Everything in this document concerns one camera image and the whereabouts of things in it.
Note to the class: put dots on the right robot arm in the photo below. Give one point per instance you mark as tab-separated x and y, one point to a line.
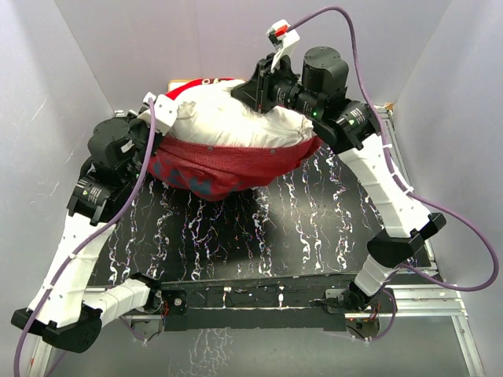
351	130

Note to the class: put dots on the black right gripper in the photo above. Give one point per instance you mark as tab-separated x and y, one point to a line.
256	92

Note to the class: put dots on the red patterned pillowcase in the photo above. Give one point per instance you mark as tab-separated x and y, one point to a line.
212	173

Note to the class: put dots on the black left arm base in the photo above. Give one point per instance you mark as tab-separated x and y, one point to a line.
147	322

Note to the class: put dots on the aluminium table frame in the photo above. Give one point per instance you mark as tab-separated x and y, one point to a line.
280	302

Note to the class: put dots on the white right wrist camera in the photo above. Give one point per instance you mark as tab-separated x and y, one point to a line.
283	40

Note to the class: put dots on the white pillow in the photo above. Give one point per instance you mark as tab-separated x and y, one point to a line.
208	115

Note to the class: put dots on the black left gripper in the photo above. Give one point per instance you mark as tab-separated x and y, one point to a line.
136	122

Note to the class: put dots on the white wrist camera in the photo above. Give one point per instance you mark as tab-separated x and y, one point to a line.
162	109
283	40

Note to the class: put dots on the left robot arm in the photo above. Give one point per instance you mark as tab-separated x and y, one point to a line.
63	313

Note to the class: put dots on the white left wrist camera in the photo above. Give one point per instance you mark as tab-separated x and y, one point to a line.
162	109

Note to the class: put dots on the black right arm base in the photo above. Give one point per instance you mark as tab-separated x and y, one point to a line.
366	318

